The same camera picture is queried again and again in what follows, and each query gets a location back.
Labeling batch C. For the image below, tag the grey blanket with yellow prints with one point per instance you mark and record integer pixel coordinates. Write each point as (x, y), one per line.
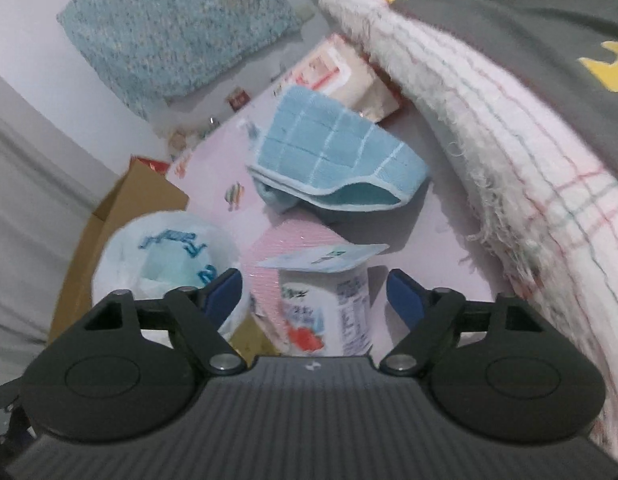
(514, 35)

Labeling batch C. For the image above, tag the white and pink tissue pack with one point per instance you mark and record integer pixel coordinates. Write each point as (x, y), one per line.
(349, 80)

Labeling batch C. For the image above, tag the white plaid fringed blanket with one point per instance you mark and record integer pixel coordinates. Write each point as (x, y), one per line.
(514, 160)

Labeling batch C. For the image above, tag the white plastic pack blue print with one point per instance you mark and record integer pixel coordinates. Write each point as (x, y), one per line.
(139, 255)

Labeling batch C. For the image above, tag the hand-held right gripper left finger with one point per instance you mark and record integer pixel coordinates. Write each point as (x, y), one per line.
(224, 292)

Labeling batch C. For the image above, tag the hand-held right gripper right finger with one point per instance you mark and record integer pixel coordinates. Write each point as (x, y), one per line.
(403, 295)

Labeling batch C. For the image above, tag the grey fabric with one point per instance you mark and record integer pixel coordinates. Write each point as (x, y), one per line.
(34, 235)

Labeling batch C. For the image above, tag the pink bed sheet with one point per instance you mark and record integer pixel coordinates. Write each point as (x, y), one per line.
(429, 230)

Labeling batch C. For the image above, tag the blue checked towel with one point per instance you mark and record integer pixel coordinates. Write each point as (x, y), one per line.
(329, 145)

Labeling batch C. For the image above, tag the white yogurt cup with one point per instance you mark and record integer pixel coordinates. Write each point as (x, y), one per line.
(334, 300)

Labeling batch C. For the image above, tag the pink striped cloth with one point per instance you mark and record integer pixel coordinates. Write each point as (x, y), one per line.
(269, 305)

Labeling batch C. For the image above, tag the small red packet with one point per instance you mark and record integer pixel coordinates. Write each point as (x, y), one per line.
(239, 99)

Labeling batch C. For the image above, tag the cardboard box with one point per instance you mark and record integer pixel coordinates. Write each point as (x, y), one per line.
(139, 190)

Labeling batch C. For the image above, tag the blue knitted cushion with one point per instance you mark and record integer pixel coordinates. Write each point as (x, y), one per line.
(174, 35)

